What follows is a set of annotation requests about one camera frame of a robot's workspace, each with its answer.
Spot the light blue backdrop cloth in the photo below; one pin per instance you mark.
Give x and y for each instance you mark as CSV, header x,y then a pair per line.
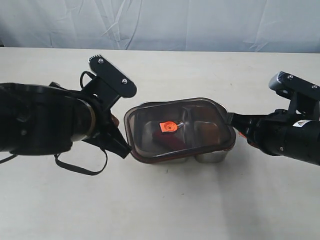
x,y
288,26

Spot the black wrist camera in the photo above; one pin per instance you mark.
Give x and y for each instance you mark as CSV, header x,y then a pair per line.
x,y
112,76
304,96

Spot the red toy sausage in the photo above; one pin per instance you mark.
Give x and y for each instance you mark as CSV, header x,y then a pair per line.
x,y
168,141

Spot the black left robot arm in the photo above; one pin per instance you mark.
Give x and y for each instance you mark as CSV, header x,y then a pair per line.
x,y
38,120

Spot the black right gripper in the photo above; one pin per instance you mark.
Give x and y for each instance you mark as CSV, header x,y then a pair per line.
x,y
280,134

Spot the yellow toy cheese wedge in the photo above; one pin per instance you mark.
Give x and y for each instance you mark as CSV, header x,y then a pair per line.
x,y
209,134

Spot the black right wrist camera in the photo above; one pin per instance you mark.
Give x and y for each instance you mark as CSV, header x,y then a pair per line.
x,y
304,96

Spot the steel two-compartment lunch box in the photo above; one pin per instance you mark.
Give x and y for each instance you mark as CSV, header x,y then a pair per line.
x,y
215,156

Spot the dark transparent lunch box lid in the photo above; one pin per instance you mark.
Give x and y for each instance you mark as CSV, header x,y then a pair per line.
x,y
180,125

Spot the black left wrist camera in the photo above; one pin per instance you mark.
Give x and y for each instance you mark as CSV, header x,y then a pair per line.
x,y
112,76

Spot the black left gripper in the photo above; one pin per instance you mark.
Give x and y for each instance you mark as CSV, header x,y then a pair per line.
x,y
106,134

